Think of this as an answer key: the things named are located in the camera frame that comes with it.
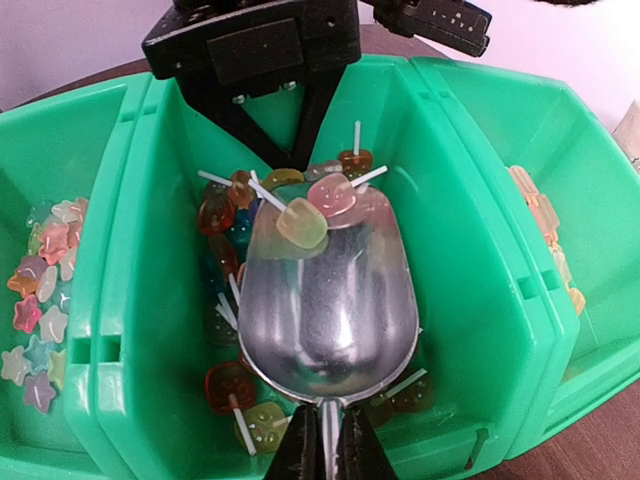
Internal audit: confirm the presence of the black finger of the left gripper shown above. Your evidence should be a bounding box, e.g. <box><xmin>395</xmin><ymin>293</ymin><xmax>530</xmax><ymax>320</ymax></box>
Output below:
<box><xmin>182</xmin><ymin>92</ymin><xmax>288</xmax><ymax>168</ymax></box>
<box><xmin>287</xmin><ymin>66</ymin><xmax>346</xmax><ymax>170</ymax></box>

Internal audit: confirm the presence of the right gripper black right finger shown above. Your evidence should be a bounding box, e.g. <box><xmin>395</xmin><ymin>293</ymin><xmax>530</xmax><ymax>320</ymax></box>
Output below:
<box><xmin>337</xmin><ymin>407</ymin><xmax>398</xmax><ymax>480</ymax></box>

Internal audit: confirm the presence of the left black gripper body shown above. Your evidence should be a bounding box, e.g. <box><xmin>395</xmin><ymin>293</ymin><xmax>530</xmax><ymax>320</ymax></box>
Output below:
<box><xmin>142</xmin><ymin>1</ymin><xmax>361</xmax><ymax>108</ymax></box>

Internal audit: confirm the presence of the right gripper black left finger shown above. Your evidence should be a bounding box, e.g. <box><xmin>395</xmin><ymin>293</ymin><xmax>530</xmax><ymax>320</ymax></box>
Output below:
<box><xmin>263</xmin><ymin>404</ymin><xmax>320</xmax><ymax>480</ymax></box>

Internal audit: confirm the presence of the silver metal scoop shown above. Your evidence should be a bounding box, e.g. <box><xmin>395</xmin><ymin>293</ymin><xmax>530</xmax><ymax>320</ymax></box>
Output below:
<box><xmin>238</xmin><ymin>187</ymin><xmax>420</xmax><ymax>479</ymax></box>

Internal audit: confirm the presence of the green candy bin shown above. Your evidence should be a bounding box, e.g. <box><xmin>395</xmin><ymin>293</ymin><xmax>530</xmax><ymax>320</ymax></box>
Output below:
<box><xmin>1</xmin><ymin>74</ymin><xmax>151</xmax><ymax>479</ymax></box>
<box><xmin>413</xmin><ymin>57</ymin><xmax>639</xmax><ymax>457</ymax></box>
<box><xmin>64</xmin><ymin>53</ymin><xmax>584</xmax><ymax>480</ymax></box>

